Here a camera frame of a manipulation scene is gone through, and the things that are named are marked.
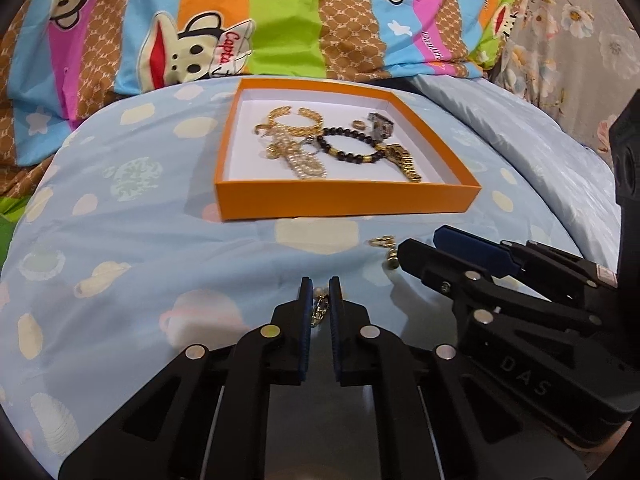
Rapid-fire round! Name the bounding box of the gold chain shell earring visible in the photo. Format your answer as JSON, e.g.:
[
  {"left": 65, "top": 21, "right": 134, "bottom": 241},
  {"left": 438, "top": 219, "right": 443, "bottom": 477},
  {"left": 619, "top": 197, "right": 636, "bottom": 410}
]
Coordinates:
[{"left": 310, "top": 287, "right": 330, "bottom": 328}]

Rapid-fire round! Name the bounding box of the black bead bracelet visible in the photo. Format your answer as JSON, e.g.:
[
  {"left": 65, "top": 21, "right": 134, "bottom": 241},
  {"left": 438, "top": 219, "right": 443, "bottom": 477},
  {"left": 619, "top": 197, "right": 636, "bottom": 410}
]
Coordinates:
[{"left": 316, "top": 127, "right": 388, "bottom": 165}]

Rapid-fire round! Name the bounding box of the white pearl bracelet bundle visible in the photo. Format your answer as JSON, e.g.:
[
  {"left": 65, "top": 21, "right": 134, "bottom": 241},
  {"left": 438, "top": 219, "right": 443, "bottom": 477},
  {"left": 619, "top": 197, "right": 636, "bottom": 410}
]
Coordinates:
[{"left": 271, "top": 127, "right": 329, "bottom": 181}]

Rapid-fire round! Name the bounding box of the gold hoop earring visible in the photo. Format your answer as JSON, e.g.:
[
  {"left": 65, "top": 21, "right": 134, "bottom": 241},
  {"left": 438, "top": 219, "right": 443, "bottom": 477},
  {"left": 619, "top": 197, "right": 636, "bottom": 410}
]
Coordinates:
[
  {"left": 352, "top": 120, "right": 366, "bottom": 131},
  {"left": 254, "top": 122, "right": 274, "bottom": 136}
]

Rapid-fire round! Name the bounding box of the orange jewelry box tray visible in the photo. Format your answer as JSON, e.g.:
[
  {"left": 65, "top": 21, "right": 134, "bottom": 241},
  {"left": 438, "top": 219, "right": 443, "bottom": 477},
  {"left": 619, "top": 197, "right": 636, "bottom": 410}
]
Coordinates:
[{"left": 214, "top": 78, "right": 480, "bottom": 221}]

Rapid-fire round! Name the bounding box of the grey floral bedsheet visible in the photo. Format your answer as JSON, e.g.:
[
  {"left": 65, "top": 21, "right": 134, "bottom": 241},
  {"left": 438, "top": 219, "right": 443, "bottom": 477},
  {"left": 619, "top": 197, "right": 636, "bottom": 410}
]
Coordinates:
[{"left": 491, "top": 0, "right": 639, "bottom": 162}]

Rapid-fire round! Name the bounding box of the gold disc drop earring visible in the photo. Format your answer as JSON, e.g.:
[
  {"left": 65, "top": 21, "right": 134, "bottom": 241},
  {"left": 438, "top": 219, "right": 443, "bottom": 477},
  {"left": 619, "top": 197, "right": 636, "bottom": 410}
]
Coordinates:
[{"left": 368, "top": 235, "right": 399, "bottom": 270}]

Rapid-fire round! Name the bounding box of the light blue planet bedsheet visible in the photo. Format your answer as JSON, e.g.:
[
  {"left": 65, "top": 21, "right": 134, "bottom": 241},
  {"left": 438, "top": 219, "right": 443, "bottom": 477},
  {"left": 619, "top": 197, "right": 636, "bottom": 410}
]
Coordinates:
[{"left": 1, "top": 76, "right": 620, "bottom": 474}]

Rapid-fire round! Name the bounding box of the colorful monkey print quilt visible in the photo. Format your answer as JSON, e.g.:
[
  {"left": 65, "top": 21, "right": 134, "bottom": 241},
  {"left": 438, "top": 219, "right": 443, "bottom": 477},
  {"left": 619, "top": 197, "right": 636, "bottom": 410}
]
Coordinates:
[{"left": 0, "top": 0, "right": 532, "bottom": 196}]

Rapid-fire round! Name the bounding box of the silver chunky ring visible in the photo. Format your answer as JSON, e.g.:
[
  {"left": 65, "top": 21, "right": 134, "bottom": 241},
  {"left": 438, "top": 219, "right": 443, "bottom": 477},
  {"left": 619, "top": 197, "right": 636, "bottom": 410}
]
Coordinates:
[{"left": 368, "top": 112, "right": 396, "bottom": 140}]

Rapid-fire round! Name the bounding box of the gold open cuff bracelet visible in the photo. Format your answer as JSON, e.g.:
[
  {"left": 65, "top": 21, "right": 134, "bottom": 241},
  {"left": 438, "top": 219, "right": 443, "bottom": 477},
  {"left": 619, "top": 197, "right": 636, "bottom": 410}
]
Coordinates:
[{"left": 267, "top": 105, "right": 327, "bottom": 139}]

